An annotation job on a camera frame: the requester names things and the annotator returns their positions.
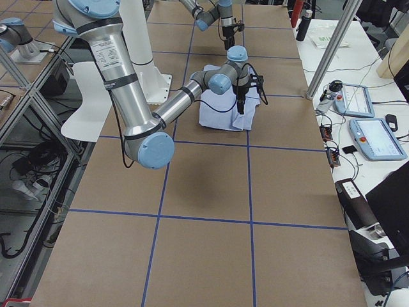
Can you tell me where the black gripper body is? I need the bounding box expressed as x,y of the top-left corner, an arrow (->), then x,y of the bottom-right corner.
222,25 -> 235,40
235,86 -> 248,100

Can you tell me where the light blue striped shirt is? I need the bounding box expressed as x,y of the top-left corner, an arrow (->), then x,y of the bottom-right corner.
199,77 -> 260,131

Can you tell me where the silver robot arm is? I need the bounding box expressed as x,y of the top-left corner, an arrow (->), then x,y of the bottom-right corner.
53,1 -> 250,169
180,0 -> 243,50

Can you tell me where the black water bottle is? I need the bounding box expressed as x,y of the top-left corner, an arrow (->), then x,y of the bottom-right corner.
296,10 -> 313,42

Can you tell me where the red cylinder bottle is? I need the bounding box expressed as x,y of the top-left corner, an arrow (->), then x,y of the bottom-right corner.
290,0 -> 304,28

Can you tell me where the white paper green print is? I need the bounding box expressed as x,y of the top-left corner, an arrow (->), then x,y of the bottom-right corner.
307,24 -> 336,49

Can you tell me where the orange circuit board upper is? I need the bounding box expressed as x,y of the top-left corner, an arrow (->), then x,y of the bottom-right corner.
319,125 -> 333,141

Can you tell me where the orange circuit board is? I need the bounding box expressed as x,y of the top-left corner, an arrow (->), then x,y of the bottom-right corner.
326,148 -> 341,169
319,125 -> 333,141

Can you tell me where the orange circuit board lower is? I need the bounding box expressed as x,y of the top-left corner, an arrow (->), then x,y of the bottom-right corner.
326,148 -> 341,169

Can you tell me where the upper blue teach pendant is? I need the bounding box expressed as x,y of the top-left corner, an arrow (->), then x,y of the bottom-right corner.
334,84 -> 375,118

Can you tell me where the blue teach pendant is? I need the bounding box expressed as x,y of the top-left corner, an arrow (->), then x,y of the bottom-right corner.
334,84 -> 375,118
349,118 -> 408,161

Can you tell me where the black smartphone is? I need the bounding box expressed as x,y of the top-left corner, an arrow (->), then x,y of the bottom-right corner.
342,145 -> 357,154

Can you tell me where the lower blue teach pendant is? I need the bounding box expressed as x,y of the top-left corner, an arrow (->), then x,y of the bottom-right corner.
349,118 -> 408,161

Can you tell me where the small black adapter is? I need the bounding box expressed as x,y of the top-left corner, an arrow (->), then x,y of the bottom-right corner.
385,114 -> 398,132

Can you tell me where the white chair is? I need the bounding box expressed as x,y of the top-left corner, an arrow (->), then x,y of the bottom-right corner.
61,61 -> 112,142

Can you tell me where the black monitor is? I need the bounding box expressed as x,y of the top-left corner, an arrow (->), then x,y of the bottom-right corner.
366,163 -> 408,255

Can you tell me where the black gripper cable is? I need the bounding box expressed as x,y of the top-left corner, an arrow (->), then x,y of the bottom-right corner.
197,63 -> 269,113
210,0 -> 226,51

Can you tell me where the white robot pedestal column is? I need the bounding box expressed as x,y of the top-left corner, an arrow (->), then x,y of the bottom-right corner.
120,0 -> 172,105

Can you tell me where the aluminium frame post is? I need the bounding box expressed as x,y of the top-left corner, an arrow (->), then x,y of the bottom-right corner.
306,0 -> 362,100

